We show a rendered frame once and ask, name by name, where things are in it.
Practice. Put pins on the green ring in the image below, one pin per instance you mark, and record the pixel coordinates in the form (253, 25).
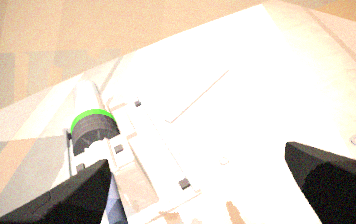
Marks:
(88, 112)

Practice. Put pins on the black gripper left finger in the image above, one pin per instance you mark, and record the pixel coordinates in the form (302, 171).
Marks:
(81, 199)

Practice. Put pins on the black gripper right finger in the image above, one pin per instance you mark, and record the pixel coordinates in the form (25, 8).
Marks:
(327, 180)

